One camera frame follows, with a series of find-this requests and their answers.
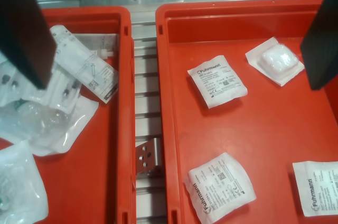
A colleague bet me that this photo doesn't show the perforated metal bracket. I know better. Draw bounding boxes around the perforated metal bracket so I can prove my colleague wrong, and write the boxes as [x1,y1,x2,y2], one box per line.
[135,137,162,174]

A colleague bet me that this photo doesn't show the white Fuhrmann bandage pack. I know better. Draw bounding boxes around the white Fuhrmann bandage pack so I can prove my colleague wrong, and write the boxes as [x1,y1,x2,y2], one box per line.
[184,152,257,221]
[187,55,248,109]
[292,160,338,218]

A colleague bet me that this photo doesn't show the red plastic crate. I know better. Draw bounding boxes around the red plastic crate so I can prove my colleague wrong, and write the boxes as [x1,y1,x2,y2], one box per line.
[0,6,137,224]
[155,0,338,224]

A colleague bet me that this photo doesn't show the flat white paper pack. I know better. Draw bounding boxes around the flat white paper pack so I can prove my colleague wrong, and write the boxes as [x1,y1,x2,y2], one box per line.
[71,33,118,58]

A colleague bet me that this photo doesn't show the clear pouch with green part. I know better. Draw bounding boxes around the clear pouch with green part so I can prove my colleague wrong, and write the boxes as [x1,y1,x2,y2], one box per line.
[0,140,50,224]

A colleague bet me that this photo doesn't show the clear plastic pouch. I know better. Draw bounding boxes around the clear plastic pouch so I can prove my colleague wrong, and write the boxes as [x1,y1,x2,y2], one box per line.
[0,94,100,157]

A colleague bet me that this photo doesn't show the needle blister pack black caps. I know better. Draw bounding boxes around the needle blister pack black caps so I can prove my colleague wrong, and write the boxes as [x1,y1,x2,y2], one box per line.
[43,69,83,115]
[0,54,36,105]

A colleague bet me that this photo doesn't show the white gauze blister pack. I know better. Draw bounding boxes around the white gauze blister pack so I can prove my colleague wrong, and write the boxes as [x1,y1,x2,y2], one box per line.
[245,36,306,87]

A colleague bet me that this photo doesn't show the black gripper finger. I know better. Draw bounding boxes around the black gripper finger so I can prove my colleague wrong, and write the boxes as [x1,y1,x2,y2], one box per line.
[301,0,338,91]
[0,0,59,90]

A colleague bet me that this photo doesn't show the long printed syringe pack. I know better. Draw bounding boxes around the long printed syringe pack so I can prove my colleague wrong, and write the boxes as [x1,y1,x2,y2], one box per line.
[50,25,119,104]

